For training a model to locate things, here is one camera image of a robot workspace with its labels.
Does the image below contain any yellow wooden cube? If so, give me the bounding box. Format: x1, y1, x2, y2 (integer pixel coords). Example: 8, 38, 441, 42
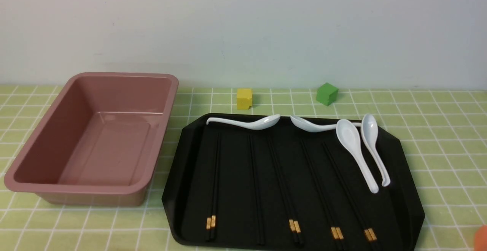
237, 88, 253, 110

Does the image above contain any plain black chopstick left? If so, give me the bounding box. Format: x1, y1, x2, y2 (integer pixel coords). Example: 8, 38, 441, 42
248, 135, 263, 245

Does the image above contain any plain black chopstick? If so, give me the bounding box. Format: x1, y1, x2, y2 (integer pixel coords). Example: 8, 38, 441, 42
248, 135, 263, 245
252, 138, 266, 246

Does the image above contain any white ceramic spoon far left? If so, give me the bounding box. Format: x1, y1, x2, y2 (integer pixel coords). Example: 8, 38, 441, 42
206, 114, 281, 131

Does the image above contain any plain black chopstick right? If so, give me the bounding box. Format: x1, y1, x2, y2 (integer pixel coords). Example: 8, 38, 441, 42
252, 138, 266, 246

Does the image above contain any white ceramic spoon middle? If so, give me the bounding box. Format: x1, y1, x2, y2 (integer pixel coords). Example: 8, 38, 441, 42
290, 115, 362, 133

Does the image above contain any black octagonal serving tray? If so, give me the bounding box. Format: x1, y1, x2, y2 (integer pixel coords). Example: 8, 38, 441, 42
162, 113, 425, 251

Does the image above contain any green wooden cube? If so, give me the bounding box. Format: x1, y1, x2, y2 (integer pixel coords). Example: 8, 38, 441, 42
315, 83, 339, 106

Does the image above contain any white ceramic spoon large front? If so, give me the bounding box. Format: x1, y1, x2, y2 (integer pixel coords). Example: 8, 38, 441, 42
336, 119, 379, 194

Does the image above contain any white ceramic spoon far right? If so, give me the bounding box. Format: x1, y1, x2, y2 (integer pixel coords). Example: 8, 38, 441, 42
361, 114, 391, 187

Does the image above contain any pink rectangular plastic bin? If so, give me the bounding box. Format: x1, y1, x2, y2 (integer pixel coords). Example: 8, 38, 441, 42
4, 72, 179, 207

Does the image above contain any orange object at corner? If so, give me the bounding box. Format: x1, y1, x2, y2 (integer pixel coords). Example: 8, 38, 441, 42
474, 225, 487, 251

